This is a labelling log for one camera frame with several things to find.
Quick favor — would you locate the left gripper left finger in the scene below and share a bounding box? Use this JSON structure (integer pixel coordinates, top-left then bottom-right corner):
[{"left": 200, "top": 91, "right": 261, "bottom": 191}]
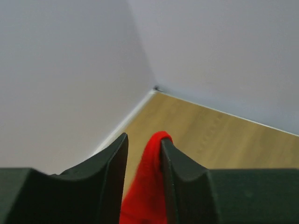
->
[{"left": 0, "top": 133, "right": 128, "bottom": 224}]

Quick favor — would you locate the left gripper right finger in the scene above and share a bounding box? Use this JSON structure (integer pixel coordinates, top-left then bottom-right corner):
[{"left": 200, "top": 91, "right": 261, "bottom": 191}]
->
[{"left": 161, "top": 139, "right": 299, "bottom": 224}]

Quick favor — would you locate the red t shirt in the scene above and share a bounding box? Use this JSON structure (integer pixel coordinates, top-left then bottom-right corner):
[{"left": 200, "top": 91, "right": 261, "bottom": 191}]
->
[{"left": 119, "top": 131, "right": 172, "bottom": 224}]

